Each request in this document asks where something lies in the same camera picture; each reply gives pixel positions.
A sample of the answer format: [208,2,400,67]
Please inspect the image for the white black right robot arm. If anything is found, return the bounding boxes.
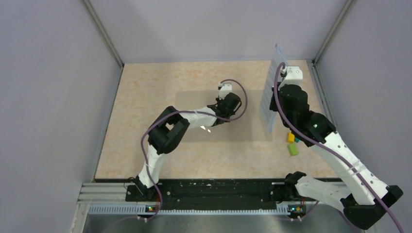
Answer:
[270,84,403,230]

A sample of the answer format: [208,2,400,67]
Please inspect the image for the green block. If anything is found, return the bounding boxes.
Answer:
[287,143,299,156]

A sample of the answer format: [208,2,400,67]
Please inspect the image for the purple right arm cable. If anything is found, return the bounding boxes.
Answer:
[274,62,405,233]

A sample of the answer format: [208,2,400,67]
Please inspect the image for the aluminium frame rail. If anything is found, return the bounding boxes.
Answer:
[77,183,127,203]

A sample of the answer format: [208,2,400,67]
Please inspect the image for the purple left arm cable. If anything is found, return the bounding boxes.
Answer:
[141,79,248,222]

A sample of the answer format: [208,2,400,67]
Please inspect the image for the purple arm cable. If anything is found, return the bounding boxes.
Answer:
[274,62,405,233]
[141,79,248,222]

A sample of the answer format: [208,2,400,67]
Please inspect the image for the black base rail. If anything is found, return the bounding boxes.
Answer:
[125,179,309,210]

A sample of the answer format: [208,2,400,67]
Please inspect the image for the white paper sheets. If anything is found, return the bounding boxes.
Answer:
[259,44,288,134]

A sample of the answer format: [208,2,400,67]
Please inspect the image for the white slotted cable duct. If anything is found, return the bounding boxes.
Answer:
[88,204,290,216]

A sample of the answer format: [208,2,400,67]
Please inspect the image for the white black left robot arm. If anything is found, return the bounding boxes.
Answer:
[135,92,242,201]

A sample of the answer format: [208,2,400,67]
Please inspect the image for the yellow block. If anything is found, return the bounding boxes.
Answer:
[287,132,295,143]

